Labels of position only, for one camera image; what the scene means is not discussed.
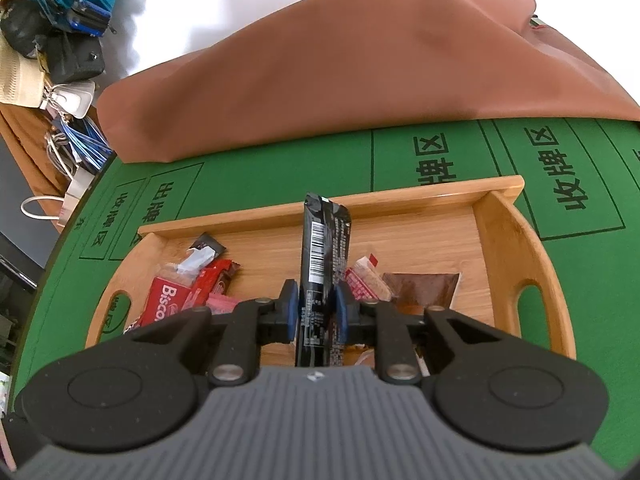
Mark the red wafer packet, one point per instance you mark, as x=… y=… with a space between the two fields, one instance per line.
x=215 y=280

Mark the brown almond snack packet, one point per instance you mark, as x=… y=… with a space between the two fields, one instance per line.
x=420 y=290

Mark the brown cloth cover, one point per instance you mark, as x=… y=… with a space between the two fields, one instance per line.
x=350 y=60

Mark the dark brown small packet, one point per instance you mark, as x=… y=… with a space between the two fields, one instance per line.
x=207 y=245

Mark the wooden tray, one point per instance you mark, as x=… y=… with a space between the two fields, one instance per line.
x=425 y=240

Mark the blue black pouch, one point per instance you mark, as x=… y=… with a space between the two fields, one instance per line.
x=82 y=17

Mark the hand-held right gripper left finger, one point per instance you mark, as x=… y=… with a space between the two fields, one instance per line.
x=290 y=310

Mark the red label cake packet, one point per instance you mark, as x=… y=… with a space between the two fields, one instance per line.
x=365 y=280

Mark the cream hat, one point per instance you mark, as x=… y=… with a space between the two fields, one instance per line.
x=20 y=80

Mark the white pouch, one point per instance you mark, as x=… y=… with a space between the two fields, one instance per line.
x=70 y=100

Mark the dark grey bag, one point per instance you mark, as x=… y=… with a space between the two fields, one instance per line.
x=22 y=25

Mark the black snack bar packet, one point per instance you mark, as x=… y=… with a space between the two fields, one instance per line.
x=320 y=245

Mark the red biscuit packet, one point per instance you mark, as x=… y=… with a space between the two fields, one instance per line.
x=160 y=305

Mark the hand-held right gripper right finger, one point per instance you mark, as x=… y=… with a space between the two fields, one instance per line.
x=341 y=315

